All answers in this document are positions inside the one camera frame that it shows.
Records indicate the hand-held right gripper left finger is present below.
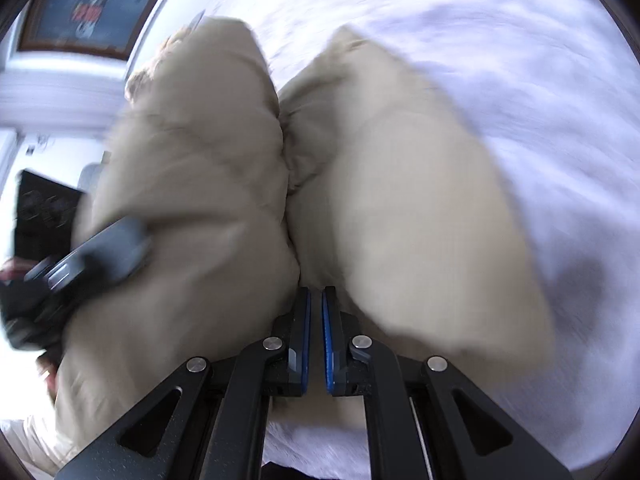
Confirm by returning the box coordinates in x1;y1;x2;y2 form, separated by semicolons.
55;286;312;480

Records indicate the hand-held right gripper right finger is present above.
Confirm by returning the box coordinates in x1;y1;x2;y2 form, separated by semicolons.
321;286;572;480

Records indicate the beige puffer jacket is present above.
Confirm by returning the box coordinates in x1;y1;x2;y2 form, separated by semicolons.
52;16;557;476

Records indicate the black rectangular panel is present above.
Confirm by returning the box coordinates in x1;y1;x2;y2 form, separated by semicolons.
12;170;84;262

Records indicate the lavender fleece bed blanket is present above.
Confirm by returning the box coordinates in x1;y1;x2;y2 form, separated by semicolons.
140;0;637;480

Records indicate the framed wall picture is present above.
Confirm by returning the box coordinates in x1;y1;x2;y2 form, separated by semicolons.
17;0;154;62

